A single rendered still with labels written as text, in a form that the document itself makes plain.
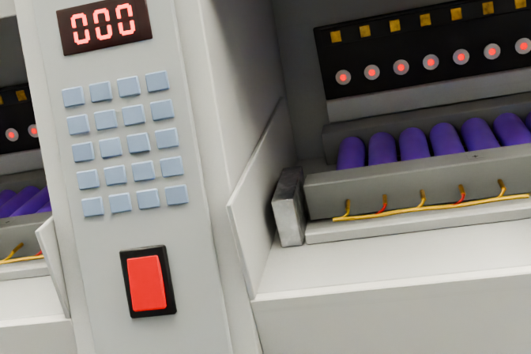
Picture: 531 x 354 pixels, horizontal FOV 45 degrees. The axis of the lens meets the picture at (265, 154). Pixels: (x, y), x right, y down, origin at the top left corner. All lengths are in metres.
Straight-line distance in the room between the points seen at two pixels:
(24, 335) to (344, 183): 0.19
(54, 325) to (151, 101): 0.13
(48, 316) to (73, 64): 0.13
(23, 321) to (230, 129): 0.15
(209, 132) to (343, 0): 0.22
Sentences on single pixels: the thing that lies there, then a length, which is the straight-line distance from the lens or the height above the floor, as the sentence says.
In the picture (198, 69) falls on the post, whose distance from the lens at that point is 0.30.
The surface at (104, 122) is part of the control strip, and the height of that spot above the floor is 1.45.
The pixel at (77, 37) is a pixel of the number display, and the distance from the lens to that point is 0.32.
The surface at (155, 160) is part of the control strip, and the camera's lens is 0.31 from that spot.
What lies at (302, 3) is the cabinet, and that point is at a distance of 0.50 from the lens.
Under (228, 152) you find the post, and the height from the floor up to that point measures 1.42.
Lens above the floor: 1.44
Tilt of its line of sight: 3 degrees down
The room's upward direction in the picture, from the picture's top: 9 degrees counter-clockwise
